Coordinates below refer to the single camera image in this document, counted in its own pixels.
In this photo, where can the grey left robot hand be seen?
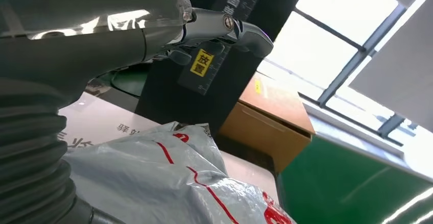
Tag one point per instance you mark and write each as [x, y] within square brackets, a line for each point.
[84, 19]

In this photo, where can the aluminium conveyor frame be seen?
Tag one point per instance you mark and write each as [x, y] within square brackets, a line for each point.
[355, 141]

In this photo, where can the green conveyor belt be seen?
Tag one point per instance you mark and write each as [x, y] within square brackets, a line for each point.
[338, 188]

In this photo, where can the black scanner column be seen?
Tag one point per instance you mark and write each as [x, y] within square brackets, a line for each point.
[189, 100]

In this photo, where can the brown cardboard box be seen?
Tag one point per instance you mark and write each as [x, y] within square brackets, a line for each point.
[264, 131]

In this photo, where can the grey mailer bag package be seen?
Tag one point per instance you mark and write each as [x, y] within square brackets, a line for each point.
[152, 182]

